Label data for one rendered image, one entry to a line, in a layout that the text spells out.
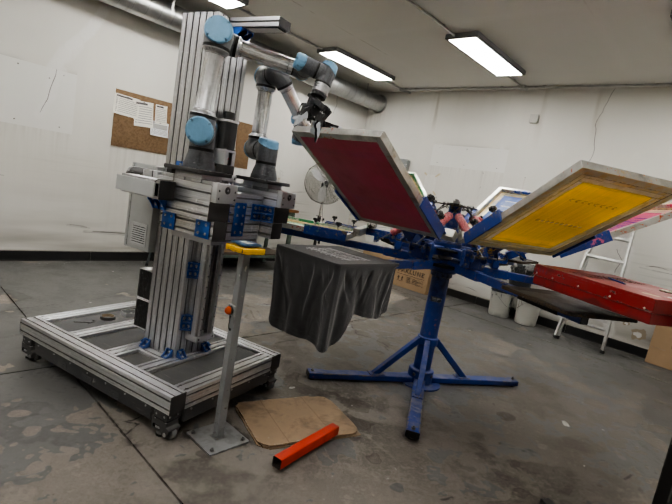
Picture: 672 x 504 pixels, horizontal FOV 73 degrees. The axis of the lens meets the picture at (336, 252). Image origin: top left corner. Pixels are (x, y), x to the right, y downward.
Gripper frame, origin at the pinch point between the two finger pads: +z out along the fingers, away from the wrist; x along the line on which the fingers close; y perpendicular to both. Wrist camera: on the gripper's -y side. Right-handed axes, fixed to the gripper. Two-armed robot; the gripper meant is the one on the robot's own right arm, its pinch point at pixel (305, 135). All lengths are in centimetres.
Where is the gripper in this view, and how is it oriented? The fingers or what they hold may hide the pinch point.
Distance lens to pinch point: 208.3
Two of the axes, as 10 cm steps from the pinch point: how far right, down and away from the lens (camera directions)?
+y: -7.2, -2.2, 6.6
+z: -3.6, 9.3, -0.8
